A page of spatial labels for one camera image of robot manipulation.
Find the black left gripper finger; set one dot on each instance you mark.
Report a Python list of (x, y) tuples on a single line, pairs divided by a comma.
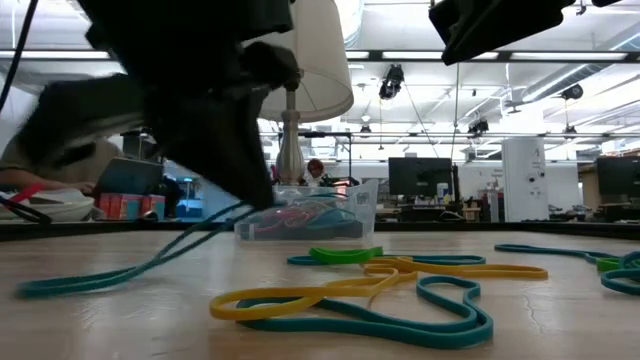
[(215, 145)]

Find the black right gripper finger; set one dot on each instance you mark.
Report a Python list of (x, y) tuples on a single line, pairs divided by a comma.
[(490, 25)]

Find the red rubber band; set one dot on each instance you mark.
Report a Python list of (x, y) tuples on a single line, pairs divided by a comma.
[(290, 217)]

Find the yellow rubber band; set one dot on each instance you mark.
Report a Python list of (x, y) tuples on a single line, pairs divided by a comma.
[(214, 309), (500, 271)]

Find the green rubber band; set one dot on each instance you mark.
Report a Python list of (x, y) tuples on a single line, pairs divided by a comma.
[(607, 265), (340, 256)]

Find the blue rubber band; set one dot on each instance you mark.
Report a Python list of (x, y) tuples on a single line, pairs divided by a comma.
[(335, 217)]

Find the clear plastic bin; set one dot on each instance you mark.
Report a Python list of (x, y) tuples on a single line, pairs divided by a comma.
[(360, 200)]

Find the blue storage shelf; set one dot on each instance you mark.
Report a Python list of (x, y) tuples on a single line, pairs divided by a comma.
[(187, 205)]

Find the grey blue laptop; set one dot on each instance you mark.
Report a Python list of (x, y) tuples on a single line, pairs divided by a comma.
[(130, 177)]

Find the black ceiling spotlight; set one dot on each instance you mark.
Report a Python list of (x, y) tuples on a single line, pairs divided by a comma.
[(572, 91), (478, 126), (391, 81)]

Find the person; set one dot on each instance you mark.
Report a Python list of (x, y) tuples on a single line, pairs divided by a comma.
[(105, 162), (315, 167)]

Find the orange red carton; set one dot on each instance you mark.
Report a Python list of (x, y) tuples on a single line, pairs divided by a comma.
[(125, 206)]

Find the white shade silver table lamp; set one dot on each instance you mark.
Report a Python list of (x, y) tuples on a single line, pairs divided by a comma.
[(320, 75)]

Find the white pillar cabinet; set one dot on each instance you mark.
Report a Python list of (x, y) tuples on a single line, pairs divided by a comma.
[(525, 180)]

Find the black computer monitor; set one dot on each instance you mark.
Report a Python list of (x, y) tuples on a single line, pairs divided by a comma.
[(620, 180), (420, 175)]

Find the black horizontal pipe rail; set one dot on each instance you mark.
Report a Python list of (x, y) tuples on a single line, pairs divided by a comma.
[(400, 134)]

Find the black metal table frame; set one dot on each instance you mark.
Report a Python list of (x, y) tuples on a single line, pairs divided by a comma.
[(450, 227)]

